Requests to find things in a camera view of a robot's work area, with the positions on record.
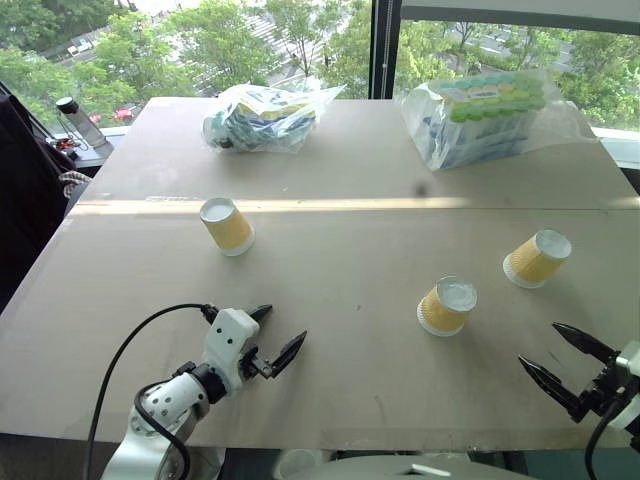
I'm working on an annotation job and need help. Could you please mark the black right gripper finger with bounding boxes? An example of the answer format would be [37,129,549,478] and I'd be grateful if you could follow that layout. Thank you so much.
[517,354,581,412]
[551,322,620,365]

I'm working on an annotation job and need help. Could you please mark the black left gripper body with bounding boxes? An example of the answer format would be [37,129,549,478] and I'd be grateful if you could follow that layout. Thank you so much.
[238,347,276,385]

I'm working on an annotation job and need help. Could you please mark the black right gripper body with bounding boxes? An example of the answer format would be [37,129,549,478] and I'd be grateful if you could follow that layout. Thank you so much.
[571,352,625,425]

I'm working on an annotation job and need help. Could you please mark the yellow ribbed paper cup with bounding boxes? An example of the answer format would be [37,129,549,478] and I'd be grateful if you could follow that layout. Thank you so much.
[416,275,478,337]
[199,197,255,258]
[502,229,573,290]

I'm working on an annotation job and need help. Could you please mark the clear bag of blue packs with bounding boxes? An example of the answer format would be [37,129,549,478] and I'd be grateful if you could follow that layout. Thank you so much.
[202,83,348,154]

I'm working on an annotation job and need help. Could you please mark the clear bag of tissue packs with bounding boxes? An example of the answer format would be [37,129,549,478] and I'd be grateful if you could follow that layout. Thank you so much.
[397,67,601,174]

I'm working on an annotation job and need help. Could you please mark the clear bottle with black lid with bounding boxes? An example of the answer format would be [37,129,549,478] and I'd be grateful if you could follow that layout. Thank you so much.
[55,96,110,150]

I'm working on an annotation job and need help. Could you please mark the black fabric object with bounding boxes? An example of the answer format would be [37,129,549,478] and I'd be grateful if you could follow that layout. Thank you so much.
[0,81,70,314]

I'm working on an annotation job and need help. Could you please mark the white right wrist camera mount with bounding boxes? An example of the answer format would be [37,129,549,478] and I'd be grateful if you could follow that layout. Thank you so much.
[613,340,640,433]

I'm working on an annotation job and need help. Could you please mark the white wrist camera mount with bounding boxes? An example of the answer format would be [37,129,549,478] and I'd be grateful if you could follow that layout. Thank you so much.
[613,340,640,433]
[201,307,262,390]

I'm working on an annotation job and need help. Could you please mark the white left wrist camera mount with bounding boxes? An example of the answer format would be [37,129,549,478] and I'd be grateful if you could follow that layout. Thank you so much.
[201,307,262,390]

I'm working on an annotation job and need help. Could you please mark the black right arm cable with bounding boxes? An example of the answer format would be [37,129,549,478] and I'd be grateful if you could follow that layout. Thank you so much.
[584,398,627,480]

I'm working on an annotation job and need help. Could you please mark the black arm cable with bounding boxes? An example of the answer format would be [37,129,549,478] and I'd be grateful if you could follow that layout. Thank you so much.
[85,302,220,480]
[133,385,193,480]
[584,398,627,480]

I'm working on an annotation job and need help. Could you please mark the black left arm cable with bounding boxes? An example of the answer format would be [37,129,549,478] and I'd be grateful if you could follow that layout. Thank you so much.
[85,302,220,480]
[133,385,193,480]

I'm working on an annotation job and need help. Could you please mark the grey braided rope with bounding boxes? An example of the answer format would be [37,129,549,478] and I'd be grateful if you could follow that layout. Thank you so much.
[58,169,92,197]

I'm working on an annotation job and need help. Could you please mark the dark window frame post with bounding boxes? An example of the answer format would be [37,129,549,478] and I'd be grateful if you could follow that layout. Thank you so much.
[369,0,402,100]

